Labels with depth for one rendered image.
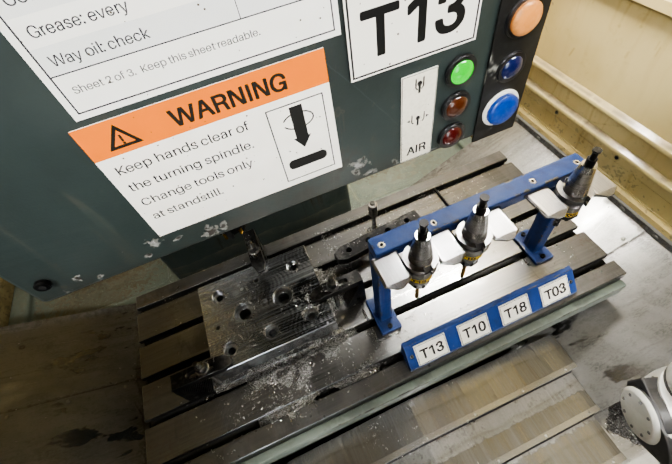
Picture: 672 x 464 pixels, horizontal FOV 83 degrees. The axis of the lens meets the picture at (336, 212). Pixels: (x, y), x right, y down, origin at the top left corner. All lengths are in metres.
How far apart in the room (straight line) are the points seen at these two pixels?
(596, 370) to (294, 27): 1.16
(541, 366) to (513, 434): 0.19
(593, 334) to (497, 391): 0.32
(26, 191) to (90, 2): 0.12
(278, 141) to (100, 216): 0.13
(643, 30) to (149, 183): 1.11
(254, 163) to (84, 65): 0.12
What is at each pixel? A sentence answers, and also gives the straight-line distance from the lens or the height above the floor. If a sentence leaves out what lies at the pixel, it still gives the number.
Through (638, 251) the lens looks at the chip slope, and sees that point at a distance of 1.34.
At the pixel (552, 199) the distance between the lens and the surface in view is 0.83.
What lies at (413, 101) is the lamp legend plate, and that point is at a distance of 0.31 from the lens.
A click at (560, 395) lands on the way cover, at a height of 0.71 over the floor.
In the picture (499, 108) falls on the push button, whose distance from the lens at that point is 0.37.
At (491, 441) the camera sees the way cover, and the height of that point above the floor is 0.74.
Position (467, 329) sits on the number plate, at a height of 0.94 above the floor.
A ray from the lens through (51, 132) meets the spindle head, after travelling 0.27.
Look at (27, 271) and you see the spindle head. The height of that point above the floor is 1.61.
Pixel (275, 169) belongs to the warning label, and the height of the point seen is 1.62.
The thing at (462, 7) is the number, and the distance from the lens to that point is 0.30.
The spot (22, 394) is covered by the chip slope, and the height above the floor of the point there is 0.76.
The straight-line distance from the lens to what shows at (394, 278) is 0.68.
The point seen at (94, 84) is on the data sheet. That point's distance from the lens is 0.25.
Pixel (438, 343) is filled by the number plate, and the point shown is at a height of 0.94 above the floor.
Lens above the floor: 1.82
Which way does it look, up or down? 52 degrees down
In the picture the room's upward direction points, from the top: 12 degrees counter-clockwise
